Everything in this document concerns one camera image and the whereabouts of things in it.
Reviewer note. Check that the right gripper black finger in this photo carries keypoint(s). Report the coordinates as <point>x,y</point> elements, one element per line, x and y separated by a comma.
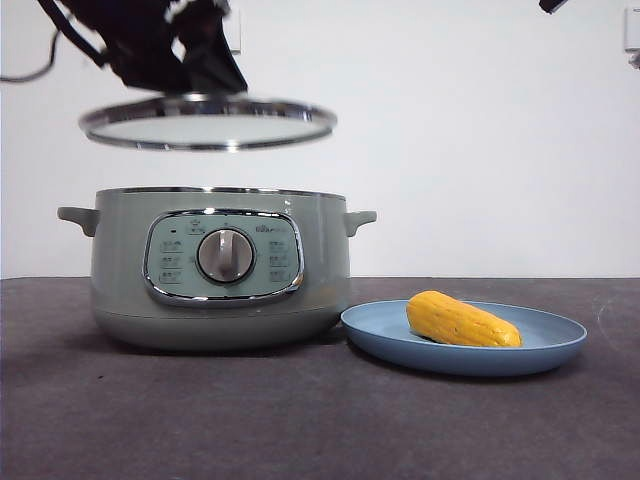
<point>549,5</point>

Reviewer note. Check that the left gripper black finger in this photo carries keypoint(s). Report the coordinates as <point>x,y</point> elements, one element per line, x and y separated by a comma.
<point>220,65</point>
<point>155,75</point>

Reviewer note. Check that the glass lid with green knob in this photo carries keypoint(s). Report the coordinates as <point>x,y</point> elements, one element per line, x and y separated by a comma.
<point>200,131</point>

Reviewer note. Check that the yellow corn cob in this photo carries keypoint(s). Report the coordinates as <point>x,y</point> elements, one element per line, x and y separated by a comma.
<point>460,322</point>

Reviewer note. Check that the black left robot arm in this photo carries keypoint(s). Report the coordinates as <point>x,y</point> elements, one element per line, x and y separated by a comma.
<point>135,30</point>

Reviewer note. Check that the pale green electric steamer pot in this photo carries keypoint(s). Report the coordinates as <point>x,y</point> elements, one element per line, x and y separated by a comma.
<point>125,260</point>

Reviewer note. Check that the round blue plate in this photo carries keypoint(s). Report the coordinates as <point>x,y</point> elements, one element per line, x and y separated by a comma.
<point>380,332</point>

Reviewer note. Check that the white wall power socket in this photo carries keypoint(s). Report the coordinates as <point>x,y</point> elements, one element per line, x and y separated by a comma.
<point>236,32</point>

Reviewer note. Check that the white wall plate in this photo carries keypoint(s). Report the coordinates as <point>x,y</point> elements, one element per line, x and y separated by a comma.
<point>633,30</point>

